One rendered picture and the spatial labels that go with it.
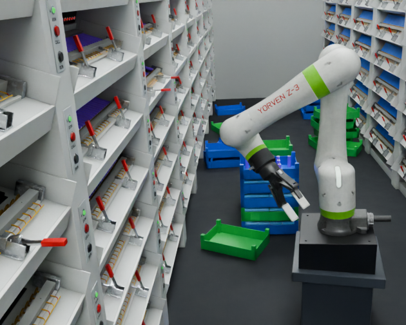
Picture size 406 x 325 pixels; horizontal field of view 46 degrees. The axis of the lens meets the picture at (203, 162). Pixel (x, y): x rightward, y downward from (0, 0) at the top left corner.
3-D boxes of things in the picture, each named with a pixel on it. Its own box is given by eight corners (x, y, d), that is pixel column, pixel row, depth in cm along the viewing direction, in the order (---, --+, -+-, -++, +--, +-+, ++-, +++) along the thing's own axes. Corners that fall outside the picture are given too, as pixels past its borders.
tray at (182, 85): (187, 95, 292) (193, 73, 287) (174, 120, 235) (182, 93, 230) (155, 85, 291) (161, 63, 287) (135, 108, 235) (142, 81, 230)
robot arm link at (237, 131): (320, 102, 167) (305, 77, 170) (315, 95, 157) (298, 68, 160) (234, 155, 177) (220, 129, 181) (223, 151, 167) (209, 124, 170)
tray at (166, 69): (169, 86, 220) (174, 66, 217) (145, 119, 163) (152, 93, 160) (127, 73, 219) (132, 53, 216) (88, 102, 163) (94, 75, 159)
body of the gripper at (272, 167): (256, 176, 182) (270, 195, 179) (261, 166, 174) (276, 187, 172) (271, 167, 184) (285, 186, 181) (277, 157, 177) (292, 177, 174)
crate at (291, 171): (294, 164, 263) (294, 151, 260) (298, 178, 244) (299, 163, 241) (240, 166, 266) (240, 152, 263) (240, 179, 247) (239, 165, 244)
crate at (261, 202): (294, 191, 268) (294, 178, 266) (298, 206, 249) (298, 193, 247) (240, 192, 271) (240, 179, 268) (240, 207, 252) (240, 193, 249)
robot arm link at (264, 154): (272, 143, 179) (266, 154, 187) (246, 157, 175) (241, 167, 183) (281, 155, 177) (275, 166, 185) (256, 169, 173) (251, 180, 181)
